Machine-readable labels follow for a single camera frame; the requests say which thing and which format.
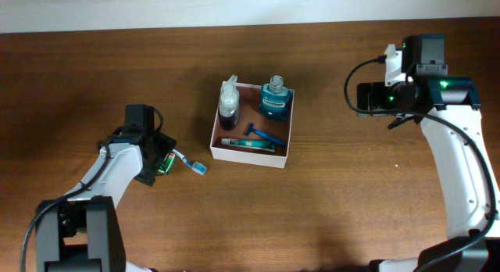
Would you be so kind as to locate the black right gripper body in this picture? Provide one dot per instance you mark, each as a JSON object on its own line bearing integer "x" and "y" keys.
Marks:
{"x": 381, "y": 97}

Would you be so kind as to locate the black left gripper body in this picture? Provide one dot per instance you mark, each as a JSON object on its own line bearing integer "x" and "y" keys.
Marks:
{"x": 164, "y": 143}

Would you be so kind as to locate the green Dettol soap box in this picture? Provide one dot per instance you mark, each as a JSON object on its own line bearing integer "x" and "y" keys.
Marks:
{"x": 167, "y": 164}

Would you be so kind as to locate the blue disposable razor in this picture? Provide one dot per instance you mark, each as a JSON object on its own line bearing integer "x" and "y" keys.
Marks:
{"x": 251, "y": 129}

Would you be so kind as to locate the pink cardboard box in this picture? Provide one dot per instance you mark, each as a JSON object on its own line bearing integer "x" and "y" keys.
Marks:
{"x": 249, "y": 113}

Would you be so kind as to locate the teal white toothpaste tube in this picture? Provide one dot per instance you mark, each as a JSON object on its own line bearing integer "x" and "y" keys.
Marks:
{"x": 261, "y": 145}

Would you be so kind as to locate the teal mouthwash bottle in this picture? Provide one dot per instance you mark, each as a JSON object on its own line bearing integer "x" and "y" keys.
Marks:
{"x": 275, "y": 99}

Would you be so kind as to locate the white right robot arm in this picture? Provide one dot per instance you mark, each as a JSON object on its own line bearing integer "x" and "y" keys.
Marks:
{"x": 450, "y": 119}

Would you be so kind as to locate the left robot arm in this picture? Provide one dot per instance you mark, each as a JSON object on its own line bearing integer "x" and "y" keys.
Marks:
{"x": 79, "y": 231}

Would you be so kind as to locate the blue white toothbrush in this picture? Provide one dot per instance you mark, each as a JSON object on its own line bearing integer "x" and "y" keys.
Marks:
{"x": 197, "y": 167}

